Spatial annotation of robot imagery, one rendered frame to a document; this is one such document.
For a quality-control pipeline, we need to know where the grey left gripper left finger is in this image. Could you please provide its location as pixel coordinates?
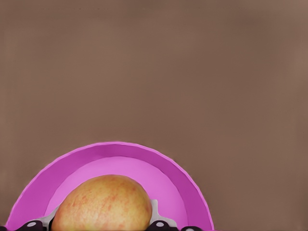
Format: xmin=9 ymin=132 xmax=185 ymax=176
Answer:
xmin=14 ymin=206 xmax=60 ymax=231

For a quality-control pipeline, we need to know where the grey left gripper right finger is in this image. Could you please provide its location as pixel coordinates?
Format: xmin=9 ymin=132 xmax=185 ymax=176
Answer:
xmin=146 ymin=199 xmax=180 ymax=231

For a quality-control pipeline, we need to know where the yellow-red apple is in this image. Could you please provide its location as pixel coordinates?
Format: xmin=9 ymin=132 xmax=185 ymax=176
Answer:
xmin=51 ymin=174 xmax=154 ymax=231

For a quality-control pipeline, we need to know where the pink plate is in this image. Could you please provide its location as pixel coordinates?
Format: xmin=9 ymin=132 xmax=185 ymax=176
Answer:
xmin=4 ymin=141 xmax=215 ymax=231

